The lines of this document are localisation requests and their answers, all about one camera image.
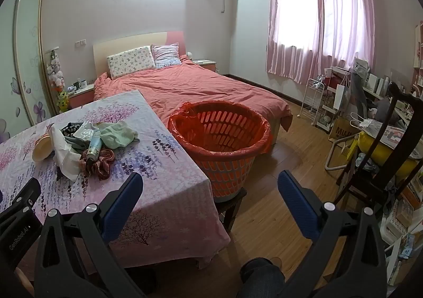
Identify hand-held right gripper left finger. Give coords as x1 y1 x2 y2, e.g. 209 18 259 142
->
34 171 146 298

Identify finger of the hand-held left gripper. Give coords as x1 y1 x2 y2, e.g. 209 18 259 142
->
0 178 42 223

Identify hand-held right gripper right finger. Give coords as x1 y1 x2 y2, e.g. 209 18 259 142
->
278 170 388 298

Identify plaid fabric scrunchie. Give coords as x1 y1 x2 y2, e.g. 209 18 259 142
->
79 148 116 180

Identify white tissue paper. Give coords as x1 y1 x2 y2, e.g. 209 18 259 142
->
49 124 83 181

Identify orange plastic laundry basket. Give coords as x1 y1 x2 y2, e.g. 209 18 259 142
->
167 101 272 202

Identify round beige lid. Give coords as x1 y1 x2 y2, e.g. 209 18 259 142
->
32 134 55 162

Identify floral purple tablecloth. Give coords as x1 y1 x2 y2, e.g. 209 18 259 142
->
0 89 231 269

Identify dark wooden stool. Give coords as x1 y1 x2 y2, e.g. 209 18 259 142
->
213 187 248 234

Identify teal squeeze tube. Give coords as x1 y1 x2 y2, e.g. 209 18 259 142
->
86 131 102 156

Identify light green cloth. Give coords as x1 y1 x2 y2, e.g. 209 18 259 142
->
99 120 140 148

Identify grey cloth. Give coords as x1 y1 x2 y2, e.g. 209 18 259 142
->
64 136 90 155

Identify person's jeans leg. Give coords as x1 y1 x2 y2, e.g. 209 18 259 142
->
238 258 285 298

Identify dark patterned cloth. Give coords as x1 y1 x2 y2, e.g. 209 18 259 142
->
59 122 85 136

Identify clear plastic wrapper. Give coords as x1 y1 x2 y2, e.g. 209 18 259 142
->
73 121 100 140

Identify brown paper bag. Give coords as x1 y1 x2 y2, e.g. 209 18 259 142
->
329 116 361 145

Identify yellow plastic bag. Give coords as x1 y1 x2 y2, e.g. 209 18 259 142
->
358 131 423 179

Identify dark wooden chair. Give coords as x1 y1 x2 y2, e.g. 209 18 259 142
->
334 81 423 216

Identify yellow green plush toy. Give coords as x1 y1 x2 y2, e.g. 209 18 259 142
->
58 91 70 113

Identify white storage cart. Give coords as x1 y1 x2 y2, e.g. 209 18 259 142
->
317 66 351 130

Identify pink nightstand with mug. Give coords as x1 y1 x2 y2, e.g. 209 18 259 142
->
68 83 96 109

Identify white paper bag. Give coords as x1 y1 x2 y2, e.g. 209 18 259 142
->
332 84 347 110

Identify hanging plush toys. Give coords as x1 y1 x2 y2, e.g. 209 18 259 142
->
46 50 65 90

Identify grey board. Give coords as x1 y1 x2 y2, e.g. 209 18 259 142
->
350 71 369 120

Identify wardrobe with flower print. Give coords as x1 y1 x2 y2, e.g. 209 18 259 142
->
0 0 54 144

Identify white floral pillow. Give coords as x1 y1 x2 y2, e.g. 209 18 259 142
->
106 46 156 79

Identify bed with salmon duvet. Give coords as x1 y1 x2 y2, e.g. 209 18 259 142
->
93 31 293 155

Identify pink curtain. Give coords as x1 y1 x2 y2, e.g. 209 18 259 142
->
266 0 377 85

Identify pink striped pillow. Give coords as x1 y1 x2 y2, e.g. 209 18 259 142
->
151 43 182 69

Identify pink nightstand with book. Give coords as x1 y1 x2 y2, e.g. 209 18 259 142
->
192 59 217 73

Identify white metal tube frame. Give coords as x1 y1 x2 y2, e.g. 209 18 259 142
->
325 137 355 172

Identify white wire rack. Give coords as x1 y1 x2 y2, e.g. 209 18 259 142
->
299 78 326 127

